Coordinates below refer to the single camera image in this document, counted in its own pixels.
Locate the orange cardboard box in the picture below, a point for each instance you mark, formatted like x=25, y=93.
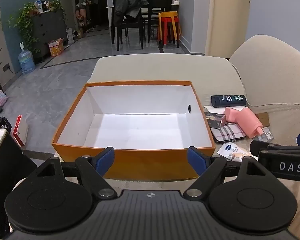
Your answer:
x=140, y=130

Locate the dark printed small box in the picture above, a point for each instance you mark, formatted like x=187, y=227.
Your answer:
x=215, y=120

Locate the clear plastic bottle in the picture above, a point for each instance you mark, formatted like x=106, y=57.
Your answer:
x=38, y=5

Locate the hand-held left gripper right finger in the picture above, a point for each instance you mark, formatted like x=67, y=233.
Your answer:
x=196, y=159

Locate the dark dining table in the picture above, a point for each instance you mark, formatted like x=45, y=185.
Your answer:
x=150, y=13

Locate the pink pump bottle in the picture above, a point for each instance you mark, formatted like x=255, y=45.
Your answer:
x=243, y=120

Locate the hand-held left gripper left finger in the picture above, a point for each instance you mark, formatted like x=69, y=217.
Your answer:
x=105, y=160

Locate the patterned open cardboard box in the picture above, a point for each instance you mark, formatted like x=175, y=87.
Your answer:
x=56, y=48

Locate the white printed pouch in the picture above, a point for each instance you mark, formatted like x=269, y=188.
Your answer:
x=232, y=152

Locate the blue water jug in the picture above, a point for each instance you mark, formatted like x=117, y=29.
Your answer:
x=26, y=61

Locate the red plastic stool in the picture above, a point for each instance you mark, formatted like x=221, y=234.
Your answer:
x=167, y=21

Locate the beige fabric sofa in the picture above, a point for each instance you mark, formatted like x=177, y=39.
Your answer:
x=165, y=67

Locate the red and white box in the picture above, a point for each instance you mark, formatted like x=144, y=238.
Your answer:
x=20, y=130

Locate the dark grey cabinet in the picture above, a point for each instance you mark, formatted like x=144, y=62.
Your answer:
x=48, y=30

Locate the white paper bag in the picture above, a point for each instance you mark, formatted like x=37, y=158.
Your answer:
x=70, y=36

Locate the trailing green plant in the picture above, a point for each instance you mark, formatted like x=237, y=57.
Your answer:
x=25, y=22

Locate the grey labelled box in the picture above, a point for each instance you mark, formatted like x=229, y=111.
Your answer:
x=268, y=133

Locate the brown cardboard box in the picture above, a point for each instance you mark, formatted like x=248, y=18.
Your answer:
x=263, y=118

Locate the dark jacket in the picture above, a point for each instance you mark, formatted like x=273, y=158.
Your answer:
x=130, y=3

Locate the dark blue bottle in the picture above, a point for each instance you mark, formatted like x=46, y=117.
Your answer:
x=227, y=101

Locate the black plastic bag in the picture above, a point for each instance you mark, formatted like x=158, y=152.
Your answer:
x=2, y=125

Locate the plaid zip case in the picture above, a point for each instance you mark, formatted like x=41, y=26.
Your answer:
x=228, y=133

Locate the black dining chair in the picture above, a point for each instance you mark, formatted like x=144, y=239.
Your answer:
x=130, y=26
x=158, y=3

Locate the wall socket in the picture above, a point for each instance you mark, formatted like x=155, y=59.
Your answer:
x=6, y=67

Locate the small green plant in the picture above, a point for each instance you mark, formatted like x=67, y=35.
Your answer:
x=57, y=6

